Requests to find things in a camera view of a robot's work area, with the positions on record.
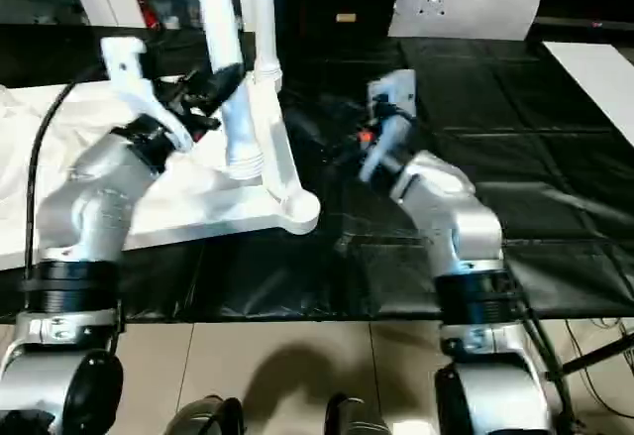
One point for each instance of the black stand leg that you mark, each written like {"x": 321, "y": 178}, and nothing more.
{"x": 599, "y": 353}

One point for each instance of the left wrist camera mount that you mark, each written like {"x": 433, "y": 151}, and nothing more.
{"x": 129, "y": 73}

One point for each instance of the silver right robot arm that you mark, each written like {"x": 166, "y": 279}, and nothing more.
{"x": 455, "y": 217}

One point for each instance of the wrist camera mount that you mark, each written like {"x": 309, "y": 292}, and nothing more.
{"x": 393, "y": 93}
{"x": 129, "y": 73}

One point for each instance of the red bottle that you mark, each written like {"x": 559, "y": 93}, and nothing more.
{"x": 146, "y": 11}

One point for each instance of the white plastic table top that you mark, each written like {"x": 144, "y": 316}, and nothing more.
{"x": 124, "y": 207}

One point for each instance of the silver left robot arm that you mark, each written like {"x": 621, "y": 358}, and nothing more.
{"x": 99, "y": 207}

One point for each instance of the white flat board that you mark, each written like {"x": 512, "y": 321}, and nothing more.
{"x": 599, "y": 78}

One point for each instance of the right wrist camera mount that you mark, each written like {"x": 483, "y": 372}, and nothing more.
{"x": 393, "y": 93}

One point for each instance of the small tan label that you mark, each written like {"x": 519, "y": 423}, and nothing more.
{"x": 346, "y": 17}

